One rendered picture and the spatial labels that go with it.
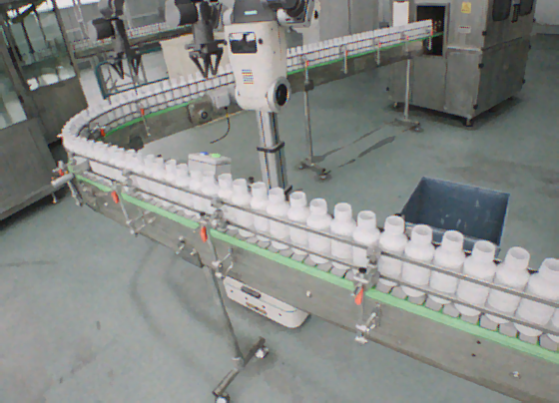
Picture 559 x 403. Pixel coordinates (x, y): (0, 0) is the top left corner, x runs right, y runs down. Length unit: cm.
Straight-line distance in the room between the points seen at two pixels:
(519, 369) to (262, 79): 128
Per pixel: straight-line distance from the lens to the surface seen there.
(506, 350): 83
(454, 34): 437
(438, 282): 78
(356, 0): 750
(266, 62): 149
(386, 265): 80
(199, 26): 103
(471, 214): 141
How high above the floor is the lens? 161
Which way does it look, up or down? 31 degrees down
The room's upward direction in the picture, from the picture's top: 8 degrees counter-clockwise
